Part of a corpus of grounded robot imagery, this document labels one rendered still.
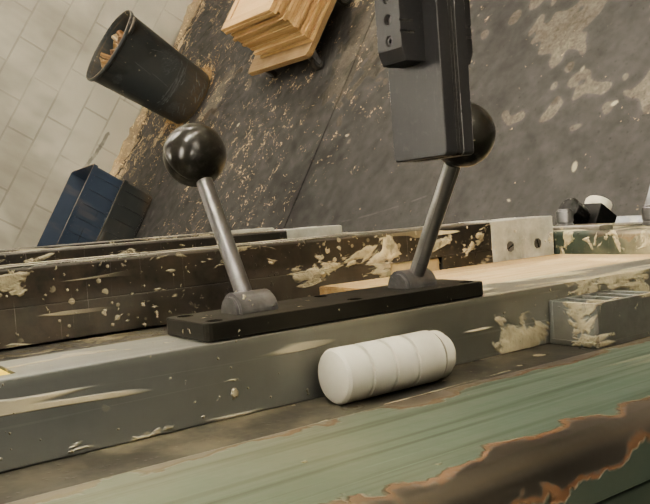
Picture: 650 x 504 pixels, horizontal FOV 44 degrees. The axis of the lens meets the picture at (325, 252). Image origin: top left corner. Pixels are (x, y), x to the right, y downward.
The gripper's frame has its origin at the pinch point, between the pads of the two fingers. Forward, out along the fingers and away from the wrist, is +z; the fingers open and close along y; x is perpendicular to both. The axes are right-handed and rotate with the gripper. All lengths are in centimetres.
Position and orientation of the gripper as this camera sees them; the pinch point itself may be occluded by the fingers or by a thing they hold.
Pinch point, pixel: (427, 69)
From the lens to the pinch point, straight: 32.3
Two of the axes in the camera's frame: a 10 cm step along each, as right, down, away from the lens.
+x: -5.8, 0.0, 8.1
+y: 8.1, -0.9, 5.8
